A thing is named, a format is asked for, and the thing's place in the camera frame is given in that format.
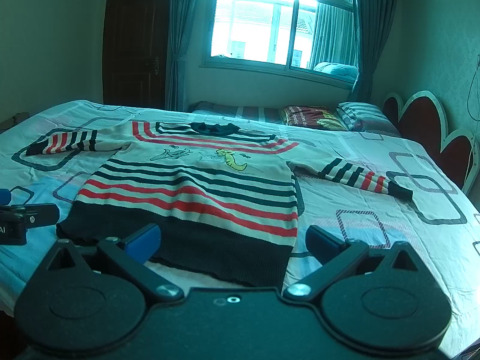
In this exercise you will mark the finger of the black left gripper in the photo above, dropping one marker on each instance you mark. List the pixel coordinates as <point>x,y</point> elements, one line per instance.
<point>36,215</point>

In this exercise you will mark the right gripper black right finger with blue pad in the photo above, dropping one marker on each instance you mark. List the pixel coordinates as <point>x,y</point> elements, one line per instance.
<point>339,260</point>

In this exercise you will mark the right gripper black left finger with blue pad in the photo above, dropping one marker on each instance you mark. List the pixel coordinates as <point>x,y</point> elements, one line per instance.
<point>126,258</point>

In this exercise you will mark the striped knit dinosaur sweater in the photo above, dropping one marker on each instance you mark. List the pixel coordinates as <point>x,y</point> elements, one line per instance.
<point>226,200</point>

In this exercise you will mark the patterned white bed sheet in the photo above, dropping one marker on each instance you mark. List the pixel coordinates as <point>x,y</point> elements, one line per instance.
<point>440,223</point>

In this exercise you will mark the grey striped pillow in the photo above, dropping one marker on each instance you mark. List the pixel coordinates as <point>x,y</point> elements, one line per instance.
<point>366,118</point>

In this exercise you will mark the maroon yellow folded blanket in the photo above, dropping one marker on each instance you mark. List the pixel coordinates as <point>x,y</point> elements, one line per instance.
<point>311,117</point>

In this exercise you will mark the striped purple blue bedding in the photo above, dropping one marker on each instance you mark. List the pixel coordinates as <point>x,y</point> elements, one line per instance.
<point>261,114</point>

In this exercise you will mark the red white scalloped headboard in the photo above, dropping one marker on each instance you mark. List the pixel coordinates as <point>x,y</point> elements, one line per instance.
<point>422,118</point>

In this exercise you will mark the teal cushion on windowsill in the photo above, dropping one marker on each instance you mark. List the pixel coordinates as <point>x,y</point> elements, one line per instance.
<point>340,71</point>

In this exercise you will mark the dark wooden door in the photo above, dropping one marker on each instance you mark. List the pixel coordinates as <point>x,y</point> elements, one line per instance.
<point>135,51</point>

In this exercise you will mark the teal right curtain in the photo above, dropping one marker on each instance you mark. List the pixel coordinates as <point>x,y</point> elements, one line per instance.
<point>373,20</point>

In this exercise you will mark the window with white frame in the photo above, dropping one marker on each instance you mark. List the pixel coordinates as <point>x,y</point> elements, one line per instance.
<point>289,37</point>

